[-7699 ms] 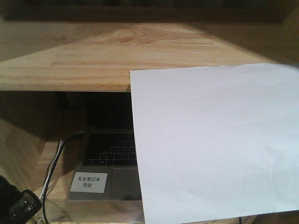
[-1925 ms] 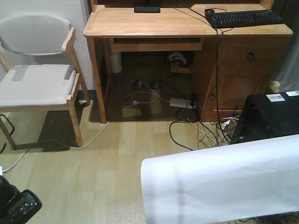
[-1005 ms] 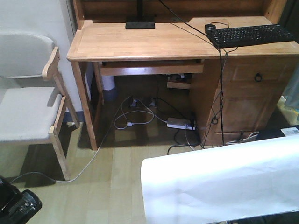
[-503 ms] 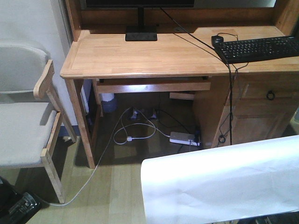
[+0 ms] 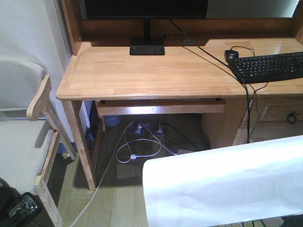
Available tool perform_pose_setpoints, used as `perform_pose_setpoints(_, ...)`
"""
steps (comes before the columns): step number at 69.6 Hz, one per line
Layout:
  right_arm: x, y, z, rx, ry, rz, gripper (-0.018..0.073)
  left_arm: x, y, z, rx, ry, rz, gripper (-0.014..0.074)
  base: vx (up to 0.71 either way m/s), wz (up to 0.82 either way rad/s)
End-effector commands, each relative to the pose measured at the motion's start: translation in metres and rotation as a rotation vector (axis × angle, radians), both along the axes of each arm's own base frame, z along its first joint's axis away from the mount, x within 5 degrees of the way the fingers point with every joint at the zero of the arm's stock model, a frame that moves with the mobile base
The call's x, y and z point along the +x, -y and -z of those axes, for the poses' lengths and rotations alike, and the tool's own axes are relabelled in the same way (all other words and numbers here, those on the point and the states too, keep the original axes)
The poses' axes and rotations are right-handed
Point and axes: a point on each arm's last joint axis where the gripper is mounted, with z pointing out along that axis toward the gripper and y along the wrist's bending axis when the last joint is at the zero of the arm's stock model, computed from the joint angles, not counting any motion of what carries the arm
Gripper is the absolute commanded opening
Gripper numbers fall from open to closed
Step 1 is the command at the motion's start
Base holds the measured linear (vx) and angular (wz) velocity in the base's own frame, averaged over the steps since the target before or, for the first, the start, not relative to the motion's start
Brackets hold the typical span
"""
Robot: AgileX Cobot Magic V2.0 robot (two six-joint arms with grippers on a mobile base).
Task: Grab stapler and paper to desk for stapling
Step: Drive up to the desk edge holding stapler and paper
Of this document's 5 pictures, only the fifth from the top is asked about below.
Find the white paper stack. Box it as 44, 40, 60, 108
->
143, 136, 303, 227

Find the black monitor cable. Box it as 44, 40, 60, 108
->
168, 18, 251, 144

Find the black computer monitor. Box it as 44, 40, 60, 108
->
85, 0, 208, 55

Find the black computer mouse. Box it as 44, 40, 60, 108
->
224, 49, 239, 61

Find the wooden desk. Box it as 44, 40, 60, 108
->
56, 0, 303, 191

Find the white charger cable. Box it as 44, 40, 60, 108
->
70, 120, 178, 227

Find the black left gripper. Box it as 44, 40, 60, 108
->
0, 179, 43, 227

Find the wooden armchair white cushion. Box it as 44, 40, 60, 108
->
0, 52, 77, 227

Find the black keyboard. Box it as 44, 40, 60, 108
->
227, 52, 303, 84

